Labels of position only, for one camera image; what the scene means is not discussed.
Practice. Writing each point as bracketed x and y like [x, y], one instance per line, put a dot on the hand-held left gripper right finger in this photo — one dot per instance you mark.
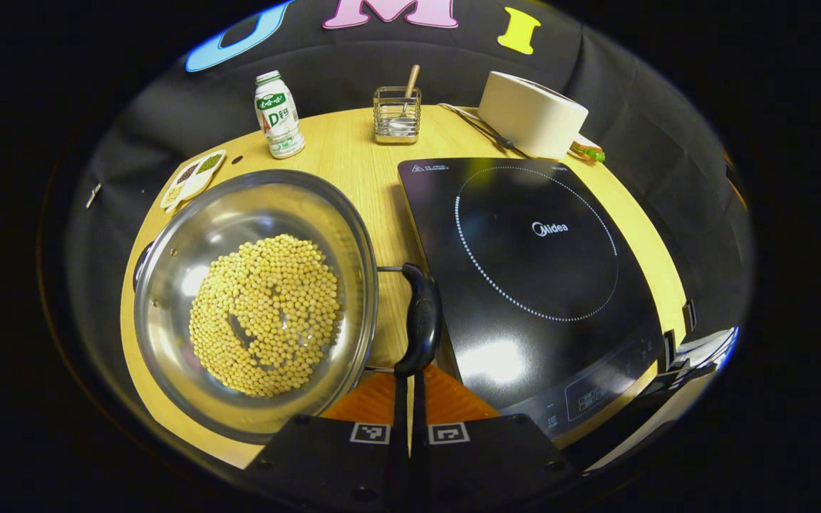
[419, 456]

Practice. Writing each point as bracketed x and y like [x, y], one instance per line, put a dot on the black induction cooktop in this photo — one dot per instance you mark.
[539, 285]

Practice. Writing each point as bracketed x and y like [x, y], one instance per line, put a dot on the pile of yellow soybeans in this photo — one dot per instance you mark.
[261, 313]

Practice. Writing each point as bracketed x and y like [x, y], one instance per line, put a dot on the white drink bottle green label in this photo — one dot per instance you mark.
[279, 121]

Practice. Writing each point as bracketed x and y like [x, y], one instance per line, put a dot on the silver cloth clip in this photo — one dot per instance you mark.
[93, 195]

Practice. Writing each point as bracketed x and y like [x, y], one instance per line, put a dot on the black backdrop cloth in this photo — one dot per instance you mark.
[631, 107]

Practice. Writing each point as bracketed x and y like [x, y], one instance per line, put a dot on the white toaster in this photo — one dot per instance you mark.
[532, 114]

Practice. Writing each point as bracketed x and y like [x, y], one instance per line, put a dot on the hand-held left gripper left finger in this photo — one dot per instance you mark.
[399, 456]

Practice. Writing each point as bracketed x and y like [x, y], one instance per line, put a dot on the white divided dish of beans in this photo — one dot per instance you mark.
[193, 178]

